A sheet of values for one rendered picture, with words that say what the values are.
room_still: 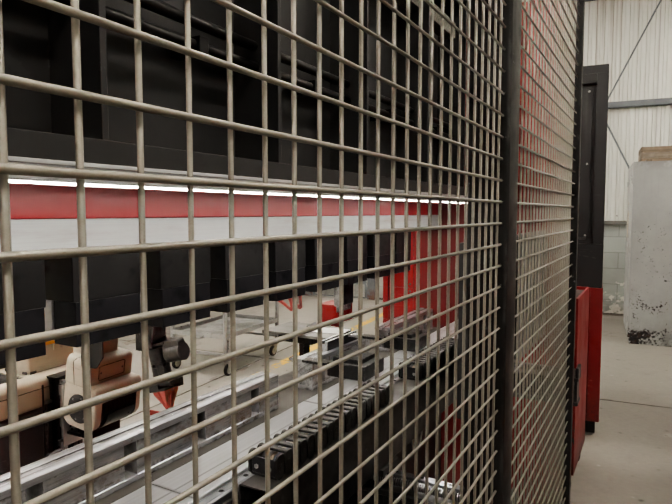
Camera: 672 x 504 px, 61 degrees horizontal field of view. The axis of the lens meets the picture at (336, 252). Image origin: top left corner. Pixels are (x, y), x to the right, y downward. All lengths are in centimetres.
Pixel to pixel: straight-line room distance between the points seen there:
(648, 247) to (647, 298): 54
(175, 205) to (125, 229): 14
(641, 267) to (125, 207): 616
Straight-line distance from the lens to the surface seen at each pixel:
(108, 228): 113
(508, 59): 72
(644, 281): 687
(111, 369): 226
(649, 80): 879
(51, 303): 115
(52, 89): 20
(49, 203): 106
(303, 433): 101
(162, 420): 131
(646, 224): 683
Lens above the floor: 141
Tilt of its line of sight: 4 degrees down
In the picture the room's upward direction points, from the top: straight up
